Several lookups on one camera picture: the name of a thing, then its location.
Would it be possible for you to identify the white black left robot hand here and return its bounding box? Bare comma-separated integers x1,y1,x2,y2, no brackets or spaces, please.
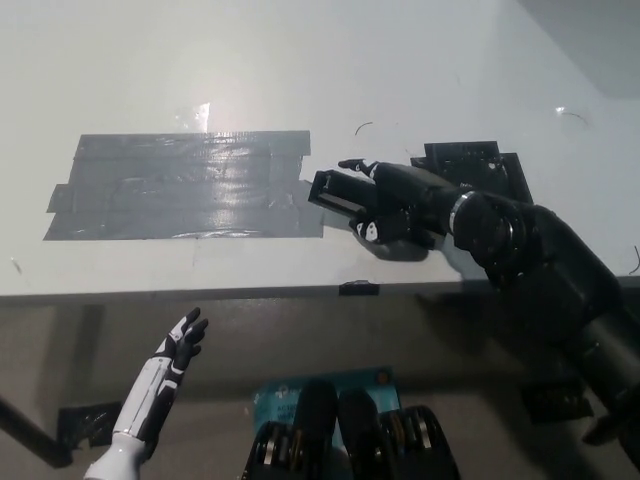
110,306,211,447

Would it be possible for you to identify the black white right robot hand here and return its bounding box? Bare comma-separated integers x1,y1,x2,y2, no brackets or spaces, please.
337,158,467,250

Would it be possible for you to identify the black stapler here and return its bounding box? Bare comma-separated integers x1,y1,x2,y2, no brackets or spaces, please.
306,169,401,226

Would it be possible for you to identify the black tape patch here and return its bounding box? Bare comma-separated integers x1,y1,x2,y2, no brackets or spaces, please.
409,141,534,204

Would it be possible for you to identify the teal printed label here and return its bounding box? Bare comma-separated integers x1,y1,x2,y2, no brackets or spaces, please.
251,368,402,454

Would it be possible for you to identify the black metal table leg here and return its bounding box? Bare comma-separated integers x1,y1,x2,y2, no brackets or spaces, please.
0,394,76,470

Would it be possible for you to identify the clear tape piece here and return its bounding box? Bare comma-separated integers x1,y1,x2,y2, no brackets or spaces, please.
174,101,212,132

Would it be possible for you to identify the grey duct tape patch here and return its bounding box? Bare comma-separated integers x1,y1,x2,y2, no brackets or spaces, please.
42,130,326,241

